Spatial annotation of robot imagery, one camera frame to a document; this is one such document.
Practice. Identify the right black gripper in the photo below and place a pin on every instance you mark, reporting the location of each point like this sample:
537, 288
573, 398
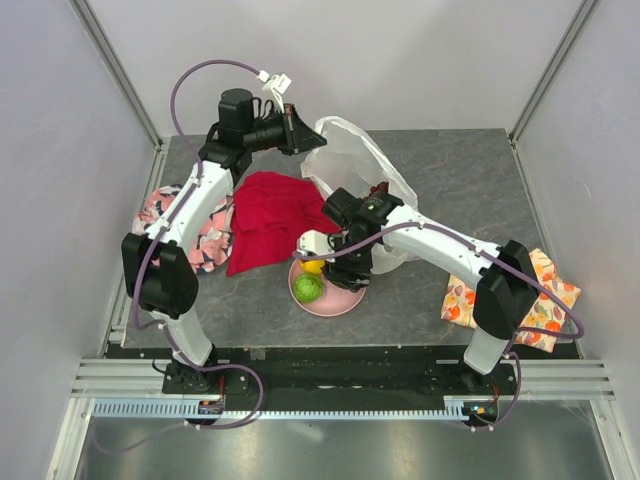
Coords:
337, 271

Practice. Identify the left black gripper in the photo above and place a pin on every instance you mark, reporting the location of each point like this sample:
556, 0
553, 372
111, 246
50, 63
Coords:
298, 137

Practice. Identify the yellow fake lemon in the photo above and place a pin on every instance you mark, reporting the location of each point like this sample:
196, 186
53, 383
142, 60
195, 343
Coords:
312, 266

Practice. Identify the light green fake fruit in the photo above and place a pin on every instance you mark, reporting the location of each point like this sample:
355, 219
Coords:
308, 287

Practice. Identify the white plastic bag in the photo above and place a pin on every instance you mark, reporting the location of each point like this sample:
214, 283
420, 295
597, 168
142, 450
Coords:
344, 171

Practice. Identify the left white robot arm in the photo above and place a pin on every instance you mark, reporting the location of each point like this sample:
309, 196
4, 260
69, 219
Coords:
159, 278

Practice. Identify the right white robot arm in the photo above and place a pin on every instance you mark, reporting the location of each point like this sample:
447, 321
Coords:
502, 277

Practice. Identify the dark red fake grapes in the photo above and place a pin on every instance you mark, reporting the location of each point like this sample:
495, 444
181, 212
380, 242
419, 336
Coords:
382, 186

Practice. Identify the pink plate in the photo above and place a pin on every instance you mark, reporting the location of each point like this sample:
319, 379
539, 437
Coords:
334, 302

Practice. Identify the red cloth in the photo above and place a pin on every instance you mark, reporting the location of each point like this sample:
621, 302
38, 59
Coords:
271, 212

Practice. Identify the orange floral cloth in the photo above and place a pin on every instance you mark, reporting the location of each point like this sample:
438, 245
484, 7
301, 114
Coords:
459, 301

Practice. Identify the pink navy floral cloth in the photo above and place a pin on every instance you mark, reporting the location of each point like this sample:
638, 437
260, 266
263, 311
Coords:
213, 245

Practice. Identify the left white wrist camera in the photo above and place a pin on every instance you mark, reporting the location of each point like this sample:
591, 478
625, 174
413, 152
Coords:
274, 86

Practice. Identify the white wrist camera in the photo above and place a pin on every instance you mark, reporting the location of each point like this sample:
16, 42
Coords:
274, 86
313, 244

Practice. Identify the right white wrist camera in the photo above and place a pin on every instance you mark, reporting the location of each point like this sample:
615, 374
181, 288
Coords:
313, 244

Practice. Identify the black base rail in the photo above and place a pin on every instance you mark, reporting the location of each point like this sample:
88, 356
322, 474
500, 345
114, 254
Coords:
429, 371

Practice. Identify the white slotted cable duct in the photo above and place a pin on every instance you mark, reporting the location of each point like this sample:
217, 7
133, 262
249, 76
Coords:
193, 409

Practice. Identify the left aluminium frame post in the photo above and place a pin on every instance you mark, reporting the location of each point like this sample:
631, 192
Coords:
96, 32

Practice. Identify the aluminium frame post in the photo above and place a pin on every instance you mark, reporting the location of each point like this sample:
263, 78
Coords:
96, 32
561, 53

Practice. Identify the right aluminium frame post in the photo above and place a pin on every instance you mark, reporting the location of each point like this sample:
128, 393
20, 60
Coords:
561, 53

